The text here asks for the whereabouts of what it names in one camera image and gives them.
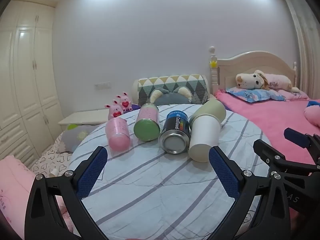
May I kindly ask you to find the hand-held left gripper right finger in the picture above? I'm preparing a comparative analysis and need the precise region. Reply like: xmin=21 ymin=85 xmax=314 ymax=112
xmin=207 ymin=146 xmax=292 ymax=240

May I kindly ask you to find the pink can with green lid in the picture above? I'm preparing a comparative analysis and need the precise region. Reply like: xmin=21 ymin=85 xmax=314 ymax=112
xmin=133 ymin=103 xmax=160 ymax=142

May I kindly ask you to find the pink and blue plush toy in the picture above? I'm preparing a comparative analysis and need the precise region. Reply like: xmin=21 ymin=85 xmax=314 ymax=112
xmin=304 ymin=99 xmax=320 ymax=128

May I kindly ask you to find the pink pillow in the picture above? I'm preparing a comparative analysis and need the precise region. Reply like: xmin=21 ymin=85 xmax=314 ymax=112
xmin=275 ymin=89 xmax=309 ymax=102

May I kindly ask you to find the cream wardrobe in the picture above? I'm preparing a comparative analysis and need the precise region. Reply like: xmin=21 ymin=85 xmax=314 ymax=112
xmin=0 ymin=0 xmax=63 ymax=168

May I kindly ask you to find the white plush dog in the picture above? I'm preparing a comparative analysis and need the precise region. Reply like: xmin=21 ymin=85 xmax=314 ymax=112
xmin=235 ymin=70 xmax=300 ymax=93

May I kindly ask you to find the triangle pattern quilted cushion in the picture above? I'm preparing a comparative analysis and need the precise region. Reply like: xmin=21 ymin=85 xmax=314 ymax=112
xmin=132 ymin=74 xmax=212 ymax=105

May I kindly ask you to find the grey pillow with sun print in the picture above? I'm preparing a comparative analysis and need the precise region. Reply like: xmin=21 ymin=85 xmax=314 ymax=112
xmin=61 ymin=124 xmax=98 ymax=153

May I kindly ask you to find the grey cat ear cushion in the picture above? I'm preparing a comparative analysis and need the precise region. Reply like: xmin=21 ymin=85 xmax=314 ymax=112
xmin=149 ymin=87 xmax=193 ymax=105

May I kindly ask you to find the pink plastic cup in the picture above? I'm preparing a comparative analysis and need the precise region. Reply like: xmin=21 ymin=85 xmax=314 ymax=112
xmin=105 ymin=117 xmax=132 ymax=152

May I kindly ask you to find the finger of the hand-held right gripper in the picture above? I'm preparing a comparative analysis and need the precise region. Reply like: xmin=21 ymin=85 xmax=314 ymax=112
xmin=284 ymin=127 xmax=320 ymax=164
xmin=253 ymin=139 xmax=320 ymax=177

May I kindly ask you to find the heart print sheet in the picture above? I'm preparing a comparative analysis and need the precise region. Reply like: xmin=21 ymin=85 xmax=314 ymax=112
xmin=31 ymin=132 xmax=73 ymax=178

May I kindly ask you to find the pink quilt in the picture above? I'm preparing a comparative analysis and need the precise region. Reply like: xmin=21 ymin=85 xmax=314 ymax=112
xmin=0 ymin=155 xmax=73 ymax=235

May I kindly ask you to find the dark can with blue label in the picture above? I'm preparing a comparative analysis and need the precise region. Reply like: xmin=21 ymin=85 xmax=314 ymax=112
xmin=159 ymin=110 xmax=192 ymax=155

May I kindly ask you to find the blue printed pillow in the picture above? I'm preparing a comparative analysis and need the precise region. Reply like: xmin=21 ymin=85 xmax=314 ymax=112
xmin=226 ymin=86 xmax=283 ymax=103

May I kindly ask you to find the white curtain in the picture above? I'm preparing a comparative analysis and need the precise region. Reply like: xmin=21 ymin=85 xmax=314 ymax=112
xmin=282 ymin=0 xmax=320 ymax=100

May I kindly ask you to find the white paper cup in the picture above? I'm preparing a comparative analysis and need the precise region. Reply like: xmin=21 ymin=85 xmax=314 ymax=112
xmin=188 ymin=114 xmax=222 ymax=162

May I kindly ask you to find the cream wooden bed frame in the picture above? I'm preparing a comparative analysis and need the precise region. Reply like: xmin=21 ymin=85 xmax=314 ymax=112
xmin=208 ymin=46 xmax=299 ymax=97

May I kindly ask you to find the white side table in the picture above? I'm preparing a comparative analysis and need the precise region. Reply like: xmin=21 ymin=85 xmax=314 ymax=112
xmin=58 ymin=109 xmax=110 ymax=126

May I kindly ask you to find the pink bed blanket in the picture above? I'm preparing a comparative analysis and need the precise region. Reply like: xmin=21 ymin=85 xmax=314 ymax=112
xmin=215 ymin=90 xmax=320 ymax=165

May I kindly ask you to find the sage green cup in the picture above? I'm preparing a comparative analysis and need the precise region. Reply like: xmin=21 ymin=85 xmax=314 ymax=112
xmin=189 ymin=99 xmax=227 ymax=128

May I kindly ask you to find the pink plush bunny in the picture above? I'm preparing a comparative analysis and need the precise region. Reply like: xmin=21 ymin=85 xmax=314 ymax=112
xmin=104 ymin=100 xmax=124 ymax=120
xmin=115 ymin=92 xmax=133 ymax=112

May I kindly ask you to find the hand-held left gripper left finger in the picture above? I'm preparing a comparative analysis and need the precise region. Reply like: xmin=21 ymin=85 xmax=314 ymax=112
xmin=24 ymin=146 xmax=110 ymax=240

